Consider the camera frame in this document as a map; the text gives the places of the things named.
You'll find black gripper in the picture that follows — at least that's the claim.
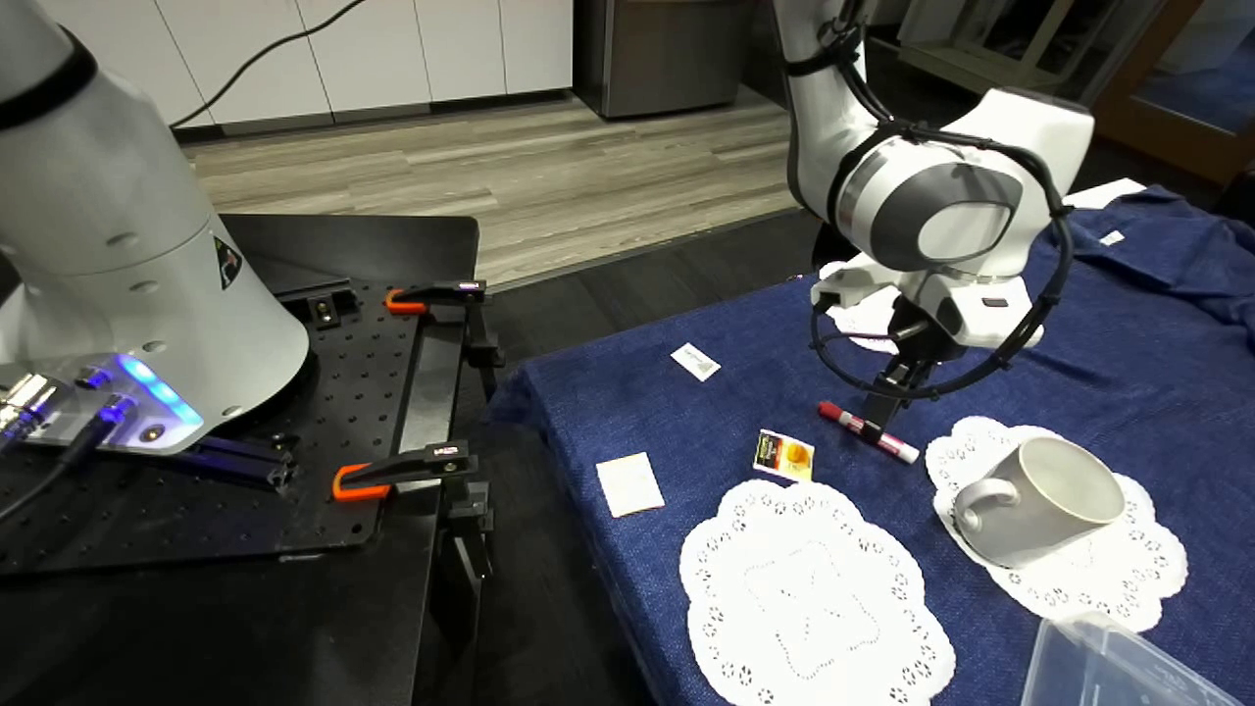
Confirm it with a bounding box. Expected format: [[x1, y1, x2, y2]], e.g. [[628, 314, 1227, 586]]
[[867, 305, 961, 426]]

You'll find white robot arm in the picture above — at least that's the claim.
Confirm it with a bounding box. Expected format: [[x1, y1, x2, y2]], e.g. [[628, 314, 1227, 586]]
[[773, 0, 1095, 423]]

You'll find clear plastic container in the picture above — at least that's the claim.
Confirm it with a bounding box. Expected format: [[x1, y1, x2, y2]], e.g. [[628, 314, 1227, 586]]
[[1019, 618, 1244, 706]]

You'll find small picture card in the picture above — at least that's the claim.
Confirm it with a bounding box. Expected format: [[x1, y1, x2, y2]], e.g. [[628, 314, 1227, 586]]
[[755, 426, 815, 483]]

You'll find white ceramic mug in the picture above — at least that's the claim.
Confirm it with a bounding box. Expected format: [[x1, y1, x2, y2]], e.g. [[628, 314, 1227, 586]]
[[950, 435, 1126, 569]]

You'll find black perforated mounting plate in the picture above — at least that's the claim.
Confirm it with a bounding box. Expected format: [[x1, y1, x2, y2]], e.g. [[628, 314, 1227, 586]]
[[0, 280, 480, 575]]

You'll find red white marker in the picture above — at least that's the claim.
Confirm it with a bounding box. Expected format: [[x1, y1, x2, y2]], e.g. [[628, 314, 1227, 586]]
[[815, 398, 922, 466]]

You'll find blue denim table cloth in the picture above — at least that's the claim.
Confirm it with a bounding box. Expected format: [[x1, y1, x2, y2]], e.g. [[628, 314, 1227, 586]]
[[491, 188, 1255, 706]]

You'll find orange black bar clamp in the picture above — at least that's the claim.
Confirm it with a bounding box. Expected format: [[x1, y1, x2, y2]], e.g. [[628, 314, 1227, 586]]
[[330, 439, 470, 507]]

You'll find white paper doily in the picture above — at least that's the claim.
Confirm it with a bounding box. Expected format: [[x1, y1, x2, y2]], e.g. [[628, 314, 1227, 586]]
[[680, 477, 956, 706]]

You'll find white square paper card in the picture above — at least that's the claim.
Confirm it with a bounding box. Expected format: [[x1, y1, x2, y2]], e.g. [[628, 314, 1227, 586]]
[[597, 450, 665, 516]]

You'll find small white paper label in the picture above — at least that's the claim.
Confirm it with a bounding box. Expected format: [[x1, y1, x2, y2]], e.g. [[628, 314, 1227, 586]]
[[670, 341, 723, 380]]

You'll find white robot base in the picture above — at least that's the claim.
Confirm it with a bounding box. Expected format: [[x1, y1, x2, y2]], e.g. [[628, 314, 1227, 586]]
[[0, 0, 312, 453]]

